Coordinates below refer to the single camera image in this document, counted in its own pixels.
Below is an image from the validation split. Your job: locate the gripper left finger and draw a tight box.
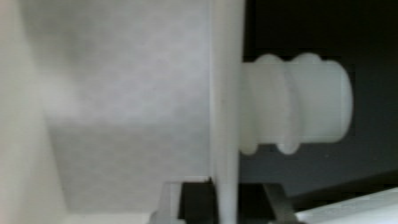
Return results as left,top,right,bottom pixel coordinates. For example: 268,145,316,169
147,181,215,224

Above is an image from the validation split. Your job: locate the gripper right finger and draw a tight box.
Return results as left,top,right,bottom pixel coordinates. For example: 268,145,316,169
238,183,300,224

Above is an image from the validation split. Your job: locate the white cabinet body box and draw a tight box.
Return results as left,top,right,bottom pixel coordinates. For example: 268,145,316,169
0,0,353,224

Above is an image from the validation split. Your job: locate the white U-shaped fence frame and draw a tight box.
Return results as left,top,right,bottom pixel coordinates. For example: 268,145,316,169
296,187,398,224

